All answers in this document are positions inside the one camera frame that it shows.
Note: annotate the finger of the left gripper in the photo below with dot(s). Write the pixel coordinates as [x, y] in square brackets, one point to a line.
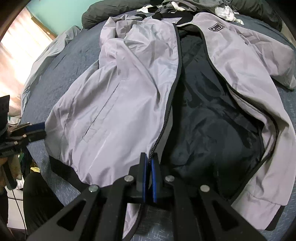
[37, 127]

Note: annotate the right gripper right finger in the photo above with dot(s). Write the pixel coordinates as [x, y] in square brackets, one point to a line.
[199, 213]

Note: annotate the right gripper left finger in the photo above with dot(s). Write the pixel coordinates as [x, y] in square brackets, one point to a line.
[99, 213]

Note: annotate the grey black zip jacket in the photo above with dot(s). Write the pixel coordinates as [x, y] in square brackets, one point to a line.
[197, 91]

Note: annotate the person's left hand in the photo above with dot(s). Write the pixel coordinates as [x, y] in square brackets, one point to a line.
[10, 172]

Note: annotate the light grey blanket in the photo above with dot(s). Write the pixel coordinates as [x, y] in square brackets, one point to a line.
[44, 60]

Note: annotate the pink window curtain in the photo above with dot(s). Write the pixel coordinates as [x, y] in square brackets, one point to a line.
[21, 45]

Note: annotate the blue patterned bed sheet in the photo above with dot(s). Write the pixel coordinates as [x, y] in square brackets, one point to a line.
[66, 67]

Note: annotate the dark grey garment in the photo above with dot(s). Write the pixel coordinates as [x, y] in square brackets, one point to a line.
[175, 6]

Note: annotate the white garment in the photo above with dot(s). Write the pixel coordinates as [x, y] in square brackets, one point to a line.
[227, 13]

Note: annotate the dark grey rolled duvet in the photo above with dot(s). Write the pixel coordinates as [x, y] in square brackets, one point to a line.
[102, 10]

